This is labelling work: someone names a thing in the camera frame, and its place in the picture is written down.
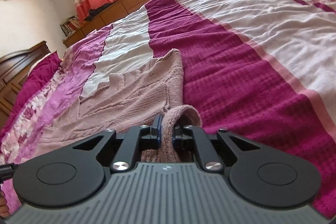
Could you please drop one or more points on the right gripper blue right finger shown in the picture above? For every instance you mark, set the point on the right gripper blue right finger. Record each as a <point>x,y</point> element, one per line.
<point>195,147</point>

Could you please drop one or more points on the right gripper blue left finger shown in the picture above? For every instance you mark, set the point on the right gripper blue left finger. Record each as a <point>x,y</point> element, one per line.
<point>136,140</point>

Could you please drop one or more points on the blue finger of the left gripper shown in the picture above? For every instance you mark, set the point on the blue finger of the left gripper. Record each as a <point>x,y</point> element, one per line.
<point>7,172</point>

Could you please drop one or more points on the pink cable knit cardigan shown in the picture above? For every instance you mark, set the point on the pink cable knit cardigan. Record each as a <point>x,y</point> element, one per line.
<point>126,100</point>

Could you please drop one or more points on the magenta velvet pillow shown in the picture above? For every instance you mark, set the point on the magenta velvet pillow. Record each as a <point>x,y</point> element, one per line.
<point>38,77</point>

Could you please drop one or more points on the dark wooden headboard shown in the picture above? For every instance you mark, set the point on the dark wooden headboard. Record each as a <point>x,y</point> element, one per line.
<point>13,73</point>

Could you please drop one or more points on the pink and white striped bedspread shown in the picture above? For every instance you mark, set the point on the pink and white striped bedspread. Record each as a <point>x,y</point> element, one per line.
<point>264,69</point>

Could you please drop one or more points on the stack of books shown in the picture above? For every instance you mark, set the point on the stack of books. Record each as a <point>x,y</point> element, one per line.
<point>70,26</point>

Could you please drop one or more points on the black cloth on cabinet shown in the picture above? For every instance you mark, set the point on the black cloth on cabinet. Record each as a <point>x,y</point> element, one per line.
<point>94,12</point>

